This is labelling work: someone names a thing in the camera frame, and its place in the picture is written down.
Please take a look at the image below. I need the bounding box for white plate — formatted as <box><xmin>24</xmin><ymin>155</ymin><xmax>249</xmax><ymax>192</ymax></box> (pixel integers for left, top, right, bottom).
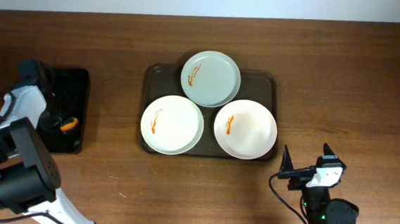
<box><xmin>213</xmin><ymin>99</ymin><xmax>278</xmax><ymax>160</ymax></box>
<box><xmin>139</xmin><ymin>95</ymin><xmax>205</xmax><ymax>155</ymax></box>

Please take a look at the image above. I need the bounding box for black rectangular tray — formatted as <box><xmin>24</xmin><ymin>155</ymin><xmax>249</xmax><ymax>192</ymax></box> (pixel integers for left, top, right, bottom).
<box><xmin>37</xmin><ymin>68</ymin><xmax>90</xmax><ymax>154</ymax></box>

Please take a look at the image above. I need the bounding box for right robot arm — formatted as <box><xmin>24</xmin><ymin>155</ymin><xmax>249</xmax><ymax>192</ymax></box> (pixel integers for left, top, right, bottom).
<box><xmin>271</xmin><ymin>144</ymin><xmax>360</xmax><ymax>224</ymax></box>

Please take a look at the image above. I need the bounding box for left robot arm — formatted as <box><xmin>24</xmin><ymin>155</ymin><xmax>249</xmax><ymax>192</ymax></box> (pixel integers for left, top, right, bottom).
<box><xmin>0</xmin><ymin>60</ymin><xmax>97</xmax><ymax>224</ymax></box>

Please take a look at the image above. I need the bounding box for dark brown serving tray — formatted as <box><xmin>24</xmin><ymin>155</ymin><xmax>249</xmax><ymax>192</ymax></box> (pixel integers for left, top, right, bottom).
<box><xmin>140</xmin><ymin>63</ymin><xmax>278</xmax><ymax>160</ymax></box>

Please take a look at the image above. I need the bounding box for orange green scrub sponge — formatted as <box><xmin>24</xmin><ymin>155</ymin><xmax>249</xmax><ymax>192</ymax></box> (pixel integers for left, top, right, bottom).
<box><xmin>60</xmin><ymin>116</ymin><xmax>80</xmax><ymax>133</ymax></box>

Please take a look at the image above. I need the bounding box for pale green plate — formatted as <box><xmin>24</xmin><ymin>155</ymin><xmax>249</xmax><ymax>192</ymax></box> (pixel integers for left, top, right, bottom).
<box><xmin>180</xmin><ymin>51</ymin><xmax>242</xmax><ymax>107</ymax></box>

